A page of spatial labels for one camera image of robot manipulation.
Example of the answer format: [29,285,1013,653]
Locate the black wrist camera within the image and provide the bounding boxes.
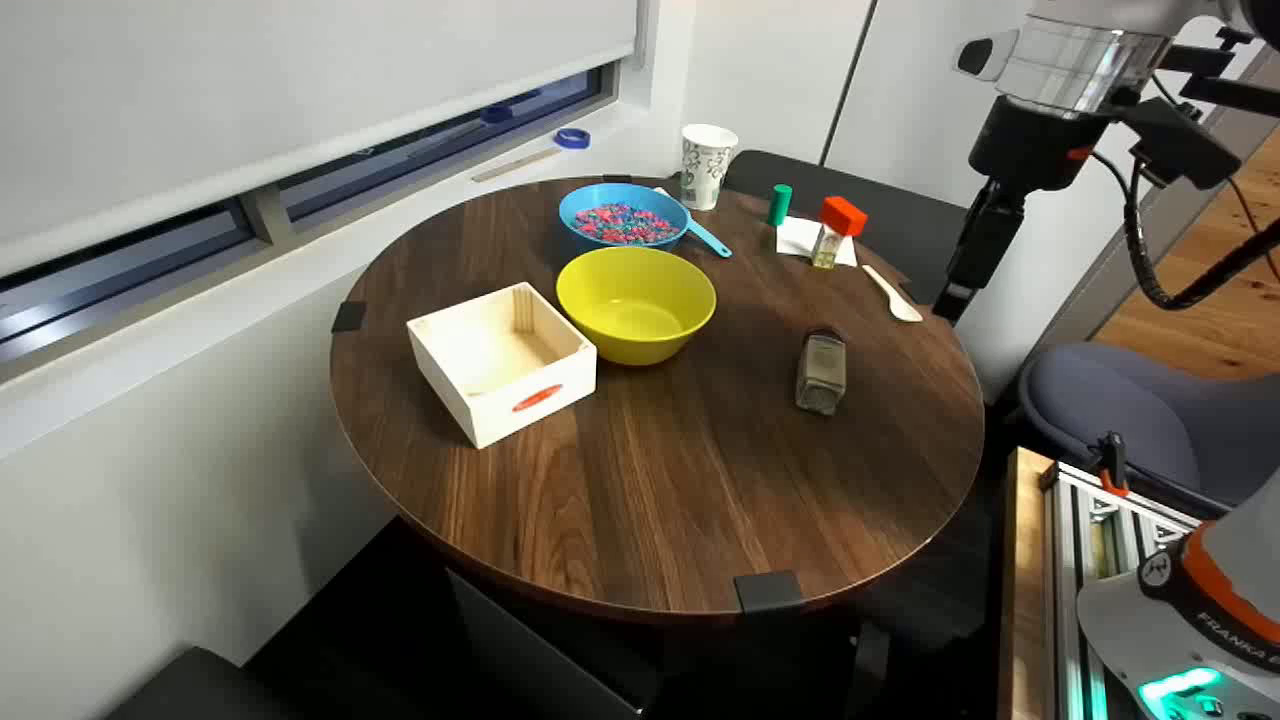
[1114,94,1243,193]

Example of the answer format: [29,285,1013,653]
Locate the white wooden box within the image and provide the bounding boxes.
[404,281,601,452]

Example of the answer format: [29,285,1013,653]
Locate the aluminium robot stand frame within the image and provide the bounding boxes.
[996,431,1211,720]

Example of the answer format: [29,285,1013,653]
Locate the white paper cup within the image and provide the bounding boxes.
[678,118,745,216]

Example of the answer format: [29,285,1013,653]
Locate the dark table pedestal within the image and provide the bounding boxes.
[443,569,898,720]

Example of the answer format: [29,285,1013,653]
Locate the yellow bowl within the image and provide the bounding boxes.
[553,245,721,373]

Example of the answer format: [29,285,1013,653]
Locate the white plastic spoon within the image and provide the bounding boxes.
[858,260,927,328]

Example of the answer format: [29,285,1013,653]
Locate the black bar with orange clamp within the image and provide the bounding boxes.
[1156,22,1280,118]

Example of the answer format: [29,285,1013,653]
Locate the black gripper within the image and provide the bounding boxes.
[932,90,1114,322]

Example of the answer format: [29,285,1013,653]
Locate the white window blind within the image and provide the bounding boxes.
[0,0,640,281]

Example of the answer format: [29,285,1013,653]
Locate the blue bowl with candies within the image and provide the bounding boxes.
[556,180,696,256]

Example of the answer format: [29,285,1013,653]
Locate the grey upholstered chair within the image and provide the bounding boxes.
[1016,336,1280,517]

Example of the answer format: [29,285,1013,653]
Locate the small brown block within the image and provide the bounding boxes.
[791,322,853,418]

